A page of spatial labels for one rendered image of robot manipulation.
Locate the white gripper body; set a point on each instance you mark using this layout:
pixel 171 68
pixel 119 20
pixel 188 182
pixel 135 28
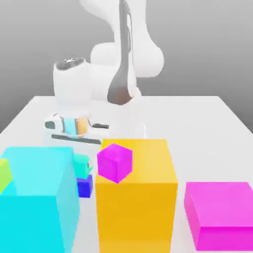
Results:
pixel 59 142

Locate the large cyan box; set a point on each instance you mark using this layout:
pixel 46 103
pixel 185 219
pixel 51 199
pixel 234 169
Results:
pixel 35 197

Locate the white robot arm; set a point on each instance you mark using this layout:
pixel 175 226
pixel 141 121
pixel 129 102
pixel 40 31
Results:
pixel 75 85

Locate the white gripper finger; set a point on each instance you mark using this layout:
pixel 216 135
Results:
pixel 81 165

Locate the small green cube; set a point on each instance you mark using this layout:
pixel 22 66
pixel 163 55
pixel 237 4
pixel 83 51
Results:
pixel 4 174

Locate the large magenta box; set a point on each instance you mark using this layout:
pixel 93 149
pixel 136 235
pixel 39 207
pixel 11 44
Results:
pixel 221 209

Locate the small magenta cube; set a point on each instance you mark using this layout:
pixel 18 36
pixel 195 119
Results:
pixel 114 164

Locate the large orange box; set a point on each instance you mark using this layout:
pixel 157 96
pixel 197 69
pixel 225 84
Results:
pixel 138 207

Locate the small blue cube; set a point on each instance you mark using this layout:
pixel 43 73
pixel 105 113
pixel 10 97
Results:
pixel 84 187

